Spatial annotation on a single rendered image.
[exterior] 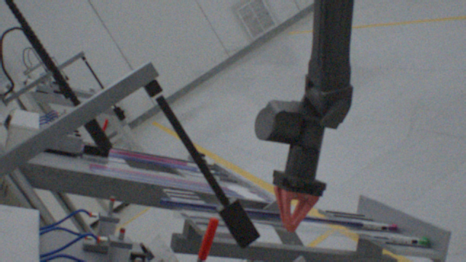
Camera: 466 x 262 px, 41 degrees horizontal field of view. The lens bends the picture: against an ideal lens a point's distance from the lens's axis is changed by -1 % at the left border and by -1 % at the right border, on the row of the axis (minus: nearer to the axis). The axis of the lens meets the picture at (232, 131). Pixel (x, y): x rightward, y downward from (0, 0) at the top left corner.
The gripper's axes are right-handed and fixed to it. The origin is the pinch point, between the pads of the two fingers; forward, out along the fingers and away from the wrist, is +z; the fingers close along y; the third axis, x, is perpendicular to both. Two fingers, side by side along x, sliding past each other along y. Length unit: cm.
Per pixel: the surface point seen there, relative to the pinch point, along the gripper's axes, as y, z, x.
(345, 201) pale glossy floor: -184, 18, 114
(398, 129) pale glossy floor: -218, -24, 157
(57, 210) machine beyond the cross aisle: -415, 91, -11
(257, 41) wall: -719, -109, 233
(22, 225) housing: 27, -1, -46
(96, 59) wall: -722, -43, 27
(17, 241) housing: 34, -1, -46
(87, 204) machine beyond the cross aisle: -415, 82, 13
